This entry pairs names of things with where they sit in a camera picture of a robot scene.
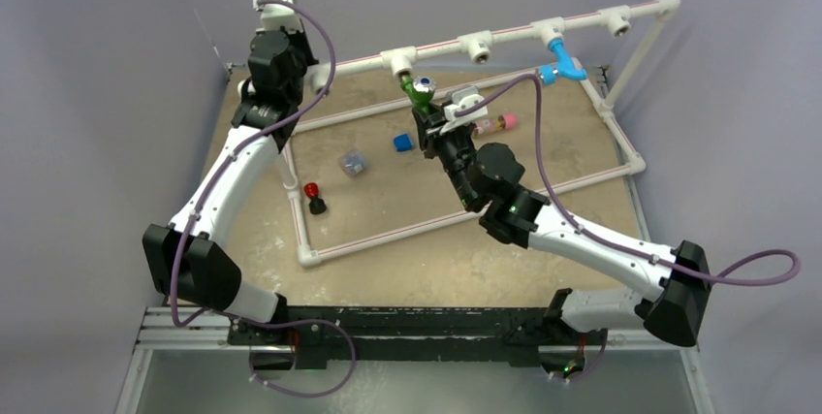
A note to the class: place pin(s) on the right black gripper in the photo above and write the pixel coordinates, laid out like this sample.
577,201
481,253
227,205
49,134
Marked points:
428,130

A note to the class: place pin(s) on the green water faucet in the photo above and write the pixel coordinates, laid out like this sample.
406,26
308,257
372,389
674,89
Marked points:
420,91

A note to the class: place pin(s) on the white PVC pipe frame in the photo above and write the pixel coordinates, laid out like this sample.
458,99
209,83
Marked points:
477,47

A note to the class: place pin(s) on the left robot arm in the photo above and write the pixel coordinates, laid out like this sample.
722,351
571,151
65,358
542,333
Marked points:
185,257

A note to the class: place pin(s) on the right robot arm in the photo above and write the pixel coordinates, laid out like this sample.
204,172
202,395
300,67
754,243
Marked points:
667,291

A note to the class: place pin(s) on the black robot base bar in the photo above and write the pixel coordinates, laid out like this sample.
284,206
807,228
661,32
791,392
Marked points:
516,336

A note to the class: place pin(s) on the blue water faucet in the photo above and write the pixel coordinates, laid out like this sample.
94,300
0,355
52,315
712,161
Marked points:
564,66

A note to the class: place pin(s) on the blue cube block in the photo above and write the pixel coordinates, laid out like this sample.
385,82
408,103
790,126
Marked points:
403,142

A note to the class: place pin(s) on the pink capped small bottle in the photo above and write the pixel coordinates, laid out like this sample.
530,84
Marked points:
487,126

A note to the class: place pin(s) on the red and black knob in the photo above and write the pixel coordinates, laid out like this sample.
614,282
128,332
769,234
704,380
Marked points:
316,203

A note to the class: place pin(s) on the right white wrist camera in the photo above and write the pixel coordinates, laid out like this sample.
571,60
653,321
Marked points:
460,108

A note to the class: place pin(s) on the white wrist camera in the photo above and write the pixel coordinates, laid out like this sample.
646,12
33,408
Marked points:
276,17
460,108

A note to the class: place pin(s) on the aluminium table frame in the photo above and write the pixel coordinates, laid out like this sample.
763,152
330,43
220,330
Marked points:
196,371

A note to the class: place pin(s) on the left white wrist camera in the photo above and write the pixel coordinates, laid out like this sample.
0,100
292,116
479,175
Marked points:
276,17

